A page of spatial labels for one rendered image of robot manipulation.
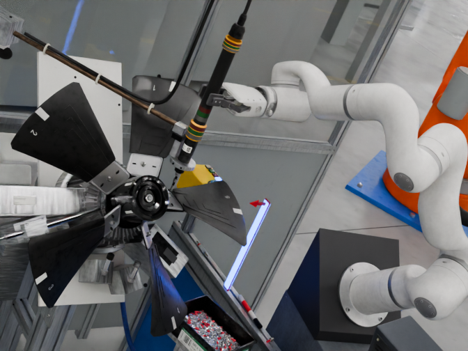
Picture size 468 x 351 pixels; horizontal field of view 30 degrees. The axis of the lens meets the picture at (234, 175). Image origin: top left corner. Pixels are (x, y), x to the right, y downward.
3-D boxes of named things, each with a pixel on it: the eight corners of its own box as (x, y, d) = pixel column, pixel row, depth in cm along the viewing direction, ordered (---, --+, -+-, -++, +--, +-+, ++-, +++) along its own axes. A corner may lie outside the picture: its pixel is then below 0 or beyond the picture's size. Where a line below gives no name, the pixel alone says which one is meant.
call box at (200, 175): (173, 189, 286) (185, 162, 282) (198, 190, 292) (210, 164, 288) (196, 218, 276) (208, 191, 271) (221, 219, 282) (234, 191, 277)
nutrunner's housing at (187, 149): (169, 170, 228) (235, 11, 209) (175, 166, 231) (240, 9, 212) (182, 177, 227) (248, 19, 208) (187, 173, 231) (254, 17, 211)
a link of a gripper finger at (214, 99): (232, 112, 220) (211, 110, 216) (226, 106, 222) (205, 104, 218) (237, 102, 219) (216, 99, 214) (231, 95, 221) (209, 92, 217)
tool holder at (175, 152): (158, 157, 226) (170, 125, 222) (170, 150, 232) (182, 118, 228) (187, 174, 224) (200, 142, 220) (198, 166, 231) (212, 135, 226)
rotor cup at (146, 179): (101, 228, 227) (127, 225, 216) (100, 173, 228) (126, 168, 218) (148, 229, 235) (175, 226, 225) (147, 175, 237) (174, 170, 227)
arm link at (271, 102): (269, 125, 230) (260, 124, 228) (252, 108, 236) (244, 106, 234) (282, 97, 226) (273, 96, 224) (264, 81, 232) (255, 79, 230)
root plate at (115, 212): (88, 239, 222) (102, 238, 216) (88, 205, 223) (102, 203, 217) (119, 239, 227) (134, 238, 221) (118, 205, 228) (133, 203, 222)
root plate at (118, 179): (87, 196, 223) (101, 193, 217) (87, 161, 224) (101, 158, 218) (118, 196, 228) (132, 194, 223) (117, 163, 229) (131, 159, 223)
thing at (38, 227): (23, 239, 216) (19, 224, 216) (45, 233, 220) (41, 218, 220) (27, 239, 214) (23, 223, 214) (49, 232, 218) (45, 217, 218)
